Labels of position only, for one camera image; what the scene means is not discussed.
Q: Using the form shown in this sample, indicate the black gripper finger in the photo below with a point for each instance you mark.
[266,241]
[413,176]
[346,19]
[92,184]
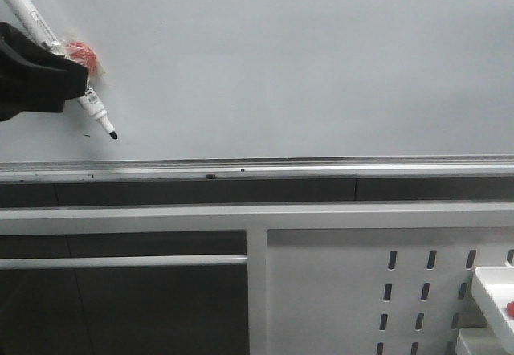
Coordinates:
[35,80]

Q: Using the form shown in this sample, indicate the white black whiteboard marker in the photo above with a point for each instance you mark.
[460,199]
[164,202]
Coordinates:
[43,35]

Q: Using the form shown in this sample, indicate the large white whiteboard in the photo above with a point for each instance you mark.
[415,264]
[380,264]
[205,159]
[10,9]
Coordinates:
[369,87]

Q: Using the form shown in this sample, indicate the white metal pegboard stand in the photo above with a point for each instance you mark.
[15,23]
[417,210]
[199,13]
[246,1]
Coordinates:
[285,279]

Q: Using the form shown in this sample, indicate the white upper plastic tray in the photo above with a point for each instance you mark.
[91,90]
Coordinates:
[492,290]

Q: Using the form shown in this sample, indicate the white plastic tray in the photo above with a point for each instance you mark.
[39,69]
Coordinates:
[487,341]
[492,290]

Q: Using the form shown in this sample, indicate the white lower plastic tray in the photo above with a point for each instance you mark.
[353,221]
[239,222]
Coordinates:
[487,341]

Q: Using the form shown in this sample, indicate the red capped marker in tray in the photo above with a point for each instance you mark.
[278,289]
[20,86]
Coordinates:
[510,309]

